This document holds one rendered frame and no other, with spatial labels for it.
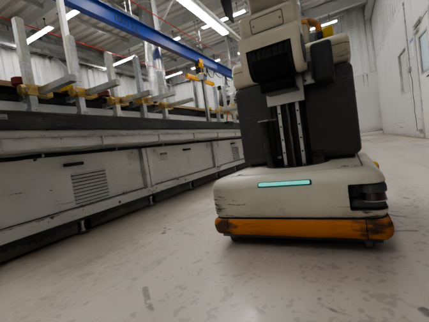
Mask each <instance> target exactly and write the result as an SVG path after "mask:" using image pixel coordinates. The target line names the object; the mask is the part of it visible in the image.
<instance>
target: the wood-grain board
mask: <svg viewBox="0 0 429 322"><path fill-rule="evenodd" d="M0 86H4V87H9V88H17V87H15V86H12V84H11V81H8V80H0ZM53 93H60V94H66V95H68V94H67V93H62V92H61V89H58V90H55V91H53ZM174 108H180V109H189V110H195V111H205V109H201V108H196V107H188V106H183V105H178V106H175V107H174Z"/></svg>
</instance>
